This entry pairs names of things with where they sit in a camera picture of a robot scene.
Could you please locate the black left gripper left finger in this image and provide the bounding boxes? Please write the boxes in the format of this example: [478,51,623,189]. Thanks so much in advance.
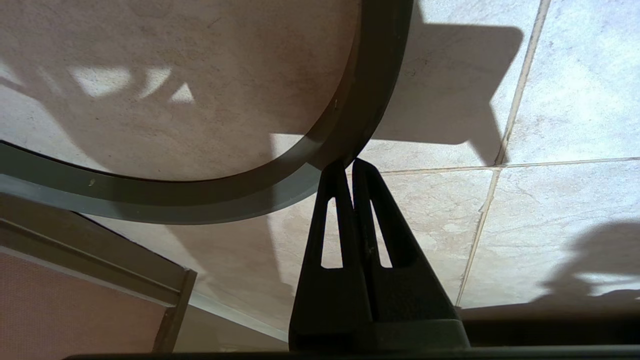
[289,161,372,351]

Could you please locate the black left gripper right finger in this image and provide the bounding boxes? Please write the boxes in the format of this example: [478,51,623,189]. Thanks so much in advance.
[351,158,471,351]

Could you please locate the grey bin ring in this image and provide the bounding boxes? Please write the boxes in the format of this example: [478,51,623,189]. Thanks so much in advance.
[0,0,415,226]

